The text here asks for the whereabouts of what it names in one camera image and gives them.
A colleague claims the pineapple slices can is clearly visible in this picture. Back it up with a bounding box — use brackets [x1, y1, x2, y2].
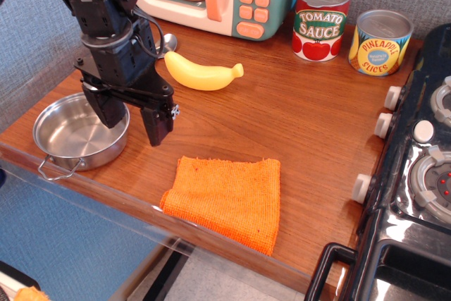
[348, 9, 414, 77]

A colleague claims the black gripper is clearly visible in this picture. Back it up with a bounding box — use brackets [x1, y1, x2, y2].
[76, 18, 179, 147]

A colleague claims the stainless steel pan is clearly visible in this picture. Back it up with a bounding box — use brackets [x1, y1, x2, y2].
[32, 92, 130, 181]

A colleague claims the tomato sauce can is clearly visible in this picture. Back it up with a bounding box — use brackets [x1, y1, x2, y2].
[292, 0, 351, 62]

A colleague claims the black toy stove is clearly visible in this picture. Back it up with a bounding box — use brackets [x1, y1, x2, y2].
[305, 24, 450, 300]

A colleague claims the white stove knob upper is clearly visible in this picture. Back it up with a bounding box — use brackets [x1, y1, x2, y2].
[384, 86, 402, 111]

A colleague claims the yellow toy banana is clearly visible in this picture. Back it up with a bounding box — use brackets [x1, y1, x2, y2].
[164, 51, 244, 91]

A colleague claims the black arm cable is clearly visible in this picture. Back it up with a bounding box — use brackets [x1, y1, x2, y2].
[132, 6, 166, 61]

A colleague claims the white stove knob middle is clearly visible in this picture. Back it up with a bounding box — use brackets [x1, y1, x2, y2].
[373, 113, 393, 139]

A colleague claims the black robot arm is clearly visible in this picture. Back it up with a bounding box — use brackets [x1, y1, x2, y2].
[63, 0, 179, 146]

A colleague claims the orange cloth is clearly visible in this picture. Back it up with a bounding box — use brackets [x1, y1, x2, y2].
[160, 156, 280, 256]

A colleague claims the white stove knob lower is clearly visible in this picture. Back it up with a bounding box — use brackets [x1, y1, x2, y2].
[352, 173, 372, 204]

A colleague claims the white stove knob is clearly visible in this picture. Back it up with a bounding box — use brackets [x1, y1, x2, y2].
[373, 113, 393, 139]
[384, 86, 402, 111]
[352, 173, 372, 204]

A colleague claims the red handled metal spoon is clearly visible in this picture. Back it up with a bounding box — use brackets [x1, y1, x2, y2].
[155, 33, 178, 59]

